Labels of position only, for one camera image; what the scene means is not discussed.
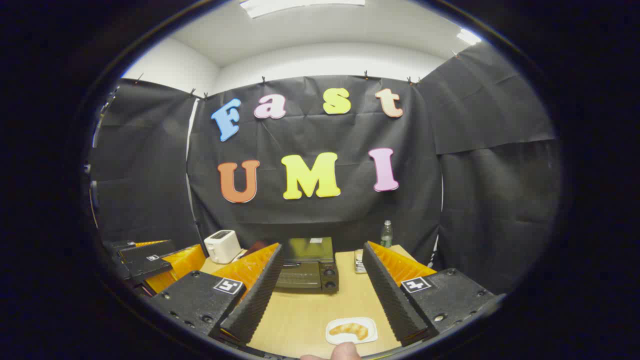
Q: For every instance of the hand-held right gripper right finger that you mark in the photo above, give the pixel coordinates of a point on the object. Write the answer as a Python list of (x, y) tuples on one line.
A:
[(390, 295)]

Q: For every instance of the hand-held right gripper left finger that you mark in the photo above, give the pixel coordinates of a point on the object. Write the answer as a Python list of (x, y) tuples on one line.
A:
[(252, 295)]

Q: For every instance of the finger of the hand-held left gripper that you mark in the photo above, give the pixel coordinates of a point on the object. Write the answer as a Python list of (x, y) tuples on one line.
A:
[(117, 245), (145, 260)]

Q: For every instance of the golden croissant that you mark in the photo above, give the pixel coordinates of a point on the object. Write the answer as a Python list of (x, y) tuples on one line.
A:
[(350, 330)]

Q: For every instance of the black electric oven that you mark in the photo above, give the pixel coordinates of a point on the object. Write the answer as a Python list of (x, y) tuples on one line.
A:
[(305, 252)]

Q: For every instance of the white toaster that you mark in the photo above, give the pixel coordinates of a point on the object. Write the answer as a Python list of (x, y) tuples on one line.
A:
[(221, 246)]

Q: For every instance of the green water bottle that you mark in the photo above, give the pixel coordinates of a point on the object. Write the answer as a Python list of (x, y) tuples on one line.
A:
[(386, 236)]

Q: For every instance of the white plate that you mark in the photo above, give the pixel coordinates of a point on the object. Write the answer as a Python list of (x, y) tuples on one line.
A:
[(335, 339)]

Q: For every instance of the black backdrop cloth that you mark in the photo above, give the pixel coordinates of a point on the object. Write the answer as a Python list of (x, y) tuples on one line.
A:
[(310, 220)]

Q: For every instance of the ceiling light panel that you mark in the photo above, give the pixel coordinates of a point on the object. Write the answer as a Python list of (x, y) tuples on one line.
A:
[(295, 5), (468, 36)]

